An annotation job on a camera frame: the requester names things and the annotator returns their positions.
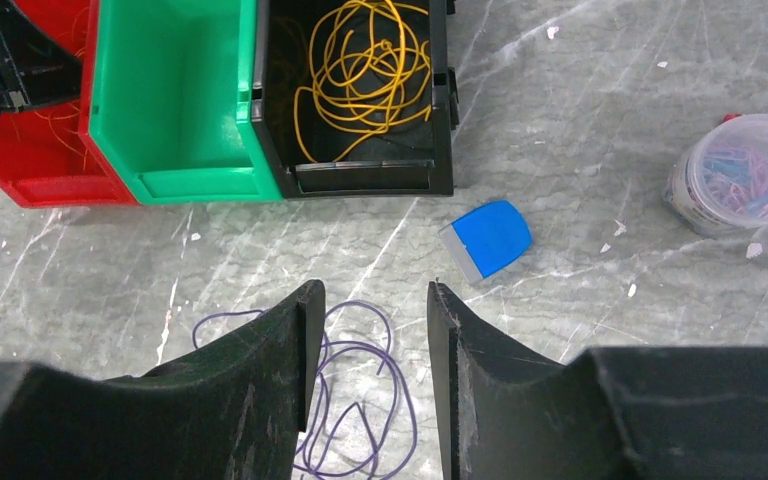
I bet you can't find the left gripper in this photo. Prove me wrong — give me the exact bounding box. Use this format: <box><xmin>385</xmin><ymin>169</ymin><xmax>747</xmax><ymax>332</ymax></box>
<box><xmin>0</xmin><ymin>1</ymin><xmax>82</xmax><ymax>115</ymax></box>

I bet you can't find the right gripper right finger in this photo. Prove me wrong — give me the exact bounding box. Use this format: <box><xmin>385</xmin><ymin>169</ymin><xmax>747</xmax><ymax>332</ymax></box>
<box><xmin>427</xmin><ymin>282</ymin><xmax>768</xmax><ymax>479</ymax></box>

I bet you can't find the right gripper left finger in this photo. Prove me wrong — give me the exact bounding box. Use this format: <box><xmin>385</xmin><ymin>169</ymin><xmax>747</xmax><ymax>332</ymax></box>
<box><xmin>0</xmin><ymin>280</ymin><xmax>326</xmax><ymax>479</ymax></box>

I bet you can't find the purple cable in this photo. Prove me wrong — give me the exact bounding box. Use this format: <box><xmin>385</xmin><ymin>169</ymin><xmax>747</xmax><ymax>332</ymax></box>
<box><xmin>191</xmin><ymin>301</ymin><xmax>420</xmax><ymax>480</ymax></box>

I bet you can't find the red plastic bin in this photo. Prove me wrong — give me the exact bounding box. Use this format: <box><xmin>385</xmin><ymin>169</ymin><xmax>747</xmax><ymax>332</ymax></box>
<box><xmin>0</xmin><ymin>1</ymin><xmax>136</xmax><ymax>208</ymax></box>

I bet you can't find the green plastic bin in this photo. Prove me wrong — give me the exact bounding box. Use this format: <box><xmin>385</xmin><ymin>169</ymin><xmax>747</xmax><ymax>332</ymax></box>
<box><xmin>88</xmin><ymin>1</ymin><xmax>281</xmax><ymax>205</ymax></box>

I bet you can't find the blue eraser block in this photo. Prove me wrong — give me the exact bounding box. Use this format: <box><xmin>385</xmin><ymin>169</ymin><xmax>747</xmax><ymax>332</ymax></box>
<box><xmin>439</xmin><ymin>200</ymin><xmax>533</xmax><ymax>285</ymax></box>

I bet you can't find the clear plastic cup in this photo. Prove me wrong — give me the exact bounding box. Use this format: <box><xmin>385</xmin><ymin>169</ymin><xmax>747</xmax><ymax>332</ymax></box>
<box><xmin>663</xmin><ymin>114</ymin><xmax>768</xmax><ymax>238</ymax></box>

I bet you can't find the black plastic bin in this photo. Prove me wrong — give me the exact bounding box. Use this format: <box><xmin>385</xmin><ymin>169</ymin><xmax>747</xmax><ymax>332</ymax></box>
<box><xmin>250</xmin><ymin>1</ymin><xmax>459</xmax><ymax>199</ymax></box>

